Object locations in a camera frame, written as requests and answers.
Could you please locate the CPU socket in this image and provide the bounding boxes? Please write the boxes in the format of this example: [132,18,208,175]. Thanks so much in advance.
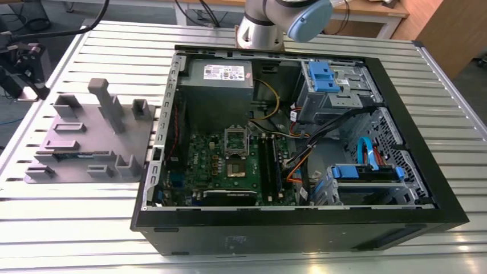
[225,159,253,179]

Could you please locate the grey parts rack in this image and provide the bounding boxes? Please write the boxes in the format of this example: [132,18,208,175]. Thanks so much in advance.
[22,78,157,184]

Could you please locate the green RAM stick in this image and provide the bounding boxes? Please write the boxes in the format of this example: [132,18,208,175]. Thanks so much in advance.
[52,150,110,160]

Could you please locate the grey power supply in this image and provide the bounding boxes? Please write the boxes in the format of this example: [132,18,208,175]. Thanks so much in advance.
[180,59,254,91]

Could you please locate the green motherboard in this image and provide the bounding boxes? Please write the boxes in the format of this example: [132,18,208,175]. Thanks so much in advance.
[161,125,296,207]

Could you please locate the black graphics card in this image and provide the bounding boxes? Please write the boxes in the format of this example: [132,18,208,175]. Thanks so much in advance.
[201,188,258,207]

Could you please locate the blue drive cage latch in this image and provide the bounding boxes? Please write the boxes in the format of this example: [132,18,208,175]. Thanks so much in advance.
[309,61,340,93]

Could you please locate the grey drive cage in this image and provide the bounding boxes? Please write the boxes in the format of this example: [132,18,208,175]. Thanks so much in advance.
[294,59,382,124]

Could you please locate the hard disk in blue carrier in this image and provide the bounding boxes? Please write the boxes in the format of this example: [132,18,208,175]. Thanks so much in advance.
[329,164,404,183]

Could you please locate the wooden desk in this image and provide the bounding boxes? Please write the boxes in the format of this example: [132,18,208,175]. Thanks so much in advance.
[326,0,410,40]

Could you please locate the black PC case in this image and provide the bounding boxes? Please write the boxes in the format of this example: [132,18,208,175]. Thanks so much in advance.
[129,43,469,257]

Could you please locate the grey disk bay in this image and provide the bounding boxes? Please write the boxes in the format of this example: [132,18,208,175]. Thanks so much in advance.
[309,162,434,207]

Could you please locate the wooden cabinet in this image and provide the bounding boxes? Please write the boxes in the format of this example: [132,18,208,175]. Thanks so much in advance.
[390,0,487,81]

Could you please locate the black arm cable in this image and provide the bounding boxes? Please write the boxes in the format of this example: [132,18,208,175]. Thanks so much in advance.
[0,0,110,41]

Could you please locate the yellow power wires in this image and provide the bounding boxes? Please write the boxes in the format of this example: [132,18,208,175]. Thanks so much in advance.
[250,78,281,122]

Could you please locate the black cable bundle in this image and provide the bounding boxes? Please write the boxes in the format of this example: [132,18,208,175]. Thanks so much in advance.
[282,106,377,172]

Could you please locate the blue data wire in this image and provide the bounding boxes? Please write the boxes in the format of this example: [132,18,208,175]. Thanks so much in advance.
[356,136,381,171]

